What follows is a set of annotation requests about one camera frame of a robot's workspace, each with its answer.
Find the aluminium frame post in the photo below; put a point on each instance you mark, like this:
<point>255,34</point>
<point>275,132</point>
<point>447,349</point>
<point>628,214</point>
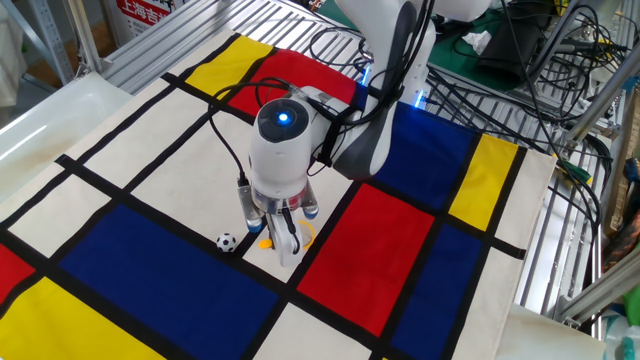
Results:
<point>600,100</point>

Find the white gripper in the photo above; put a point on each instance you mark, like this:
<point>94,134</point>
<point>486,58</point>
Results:
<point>281,240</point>

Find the silver blue wrist camera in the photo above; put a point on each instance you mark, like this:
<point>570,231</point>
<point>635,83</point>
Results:
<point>248,210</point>

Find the black pouch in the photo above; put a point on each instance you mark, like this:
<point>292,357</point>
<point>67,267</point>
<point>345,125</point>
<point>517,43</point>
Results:
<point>510,50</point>

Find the colour block patterned cloth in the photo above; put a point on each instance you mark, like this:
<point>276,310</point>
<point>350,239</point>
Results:
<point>150,280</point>

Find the small black white soccer ball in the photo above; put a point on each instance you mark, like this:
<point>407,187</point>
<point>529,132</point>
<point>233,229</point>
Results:
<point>226,242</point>

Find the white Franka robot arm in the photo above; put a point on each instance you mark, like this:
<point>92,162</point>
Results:
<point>280,160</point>

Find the white plastic tray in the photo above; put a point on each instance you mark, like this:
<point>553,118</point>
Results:
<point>50,125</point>

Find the white sheet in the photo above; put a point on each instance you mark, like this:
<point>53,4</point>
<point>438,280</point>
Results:
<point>540,335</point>

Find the red white printed sign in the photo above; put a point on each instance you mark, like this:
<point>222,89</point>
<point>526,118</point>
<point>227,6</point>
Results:
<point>145,12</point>

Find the green mat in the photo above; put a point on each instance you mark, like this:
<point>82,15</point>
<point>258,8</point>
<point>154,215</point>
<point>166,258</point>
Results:
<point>450,55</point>

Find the aluminium frame rail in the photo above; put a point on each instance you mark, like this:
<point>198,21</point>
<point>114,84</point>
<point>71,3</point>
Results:
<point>600,295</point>

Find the grey perforated shelf upright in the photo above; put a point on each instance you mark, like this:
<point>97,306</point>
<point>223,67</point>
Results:
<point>50,40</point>

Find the crumpled white paper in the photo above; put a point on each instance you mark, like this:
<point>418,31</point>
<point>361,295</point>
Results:
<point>477,42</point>

